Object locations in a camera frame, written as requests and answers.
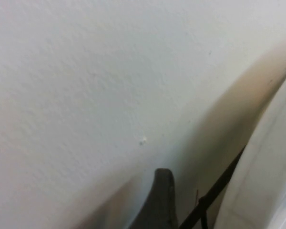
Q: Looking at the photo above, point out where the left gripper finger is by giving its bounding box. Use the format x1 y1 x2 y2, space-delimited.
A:
130 168 181 229

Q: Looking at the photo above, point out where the cream white round plate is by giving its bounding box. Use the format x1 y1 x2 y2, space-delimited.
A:
214 61 286 229

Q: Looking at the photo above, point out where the black wire dish rack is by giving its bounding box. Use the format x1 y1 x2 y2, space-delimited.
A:
178 145 247 229

